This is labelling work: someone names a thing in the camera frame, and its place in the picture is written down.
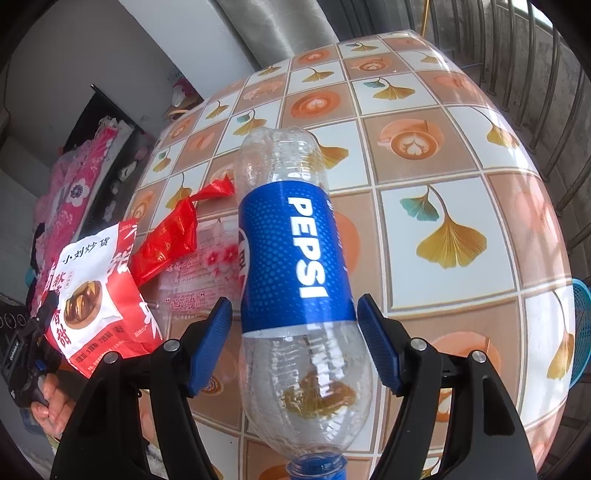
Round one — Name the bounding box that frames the red plastic bag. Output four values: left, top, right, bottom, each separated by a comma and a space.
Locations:
130, 176, 236, 287

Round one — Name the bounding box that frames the pink floral blanket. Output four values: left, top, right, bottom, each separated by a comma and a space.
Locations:
29, 127, 122, 280

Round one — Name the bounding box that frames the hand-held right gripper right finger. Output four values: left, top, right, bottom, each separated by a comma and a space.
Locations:
357, 294, 539, 480

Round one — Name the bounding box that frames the white and pink bag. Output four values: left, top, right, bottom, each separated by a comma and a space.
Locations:
170, 78, 202, 105

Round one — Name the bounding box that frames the clear printed plastic bag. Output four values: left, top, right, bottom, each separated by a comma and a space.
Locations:
151, 217, 246, 325

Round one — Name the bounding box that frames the red snack packet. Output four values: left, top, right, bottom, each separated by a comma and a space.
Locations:
44, 220, 165, 380

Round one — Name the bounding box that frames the bed with black frame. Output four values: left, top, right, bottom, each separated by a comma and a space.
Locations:
28, 83, 161, 282

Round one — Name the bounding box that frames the table with patterned tablecloth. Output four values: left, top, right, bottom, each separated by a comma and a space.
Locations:
121, 30, 579, 480

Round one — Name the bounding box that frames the person's left hand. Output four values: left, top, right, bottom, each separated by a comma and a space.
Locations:
23, 368, 78, 440

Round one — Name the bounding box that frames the grey curtain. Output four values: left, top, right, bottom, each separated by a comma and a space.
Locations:
216, 0, 345, 71

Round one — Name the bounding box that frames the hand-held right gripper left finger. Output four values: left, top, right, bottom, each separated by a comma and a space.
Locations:
48, 296, 234, 480

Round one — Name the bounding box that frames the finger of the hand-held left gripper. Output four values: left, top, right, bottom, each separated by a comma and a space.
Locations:
30, 289, 61, 343

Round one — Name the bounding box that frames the blue plastic basket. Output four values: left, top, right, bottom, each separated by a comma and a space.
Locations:
569, 277, 591, 389

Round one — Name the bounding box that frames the yellow broom handle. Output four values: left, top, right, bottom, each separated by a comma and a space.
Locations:
417, 0, 435, 36

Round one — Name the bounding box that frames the clear bottle with blue label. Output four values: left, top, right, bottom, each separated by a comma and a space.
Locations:
234, 126, 374, 480

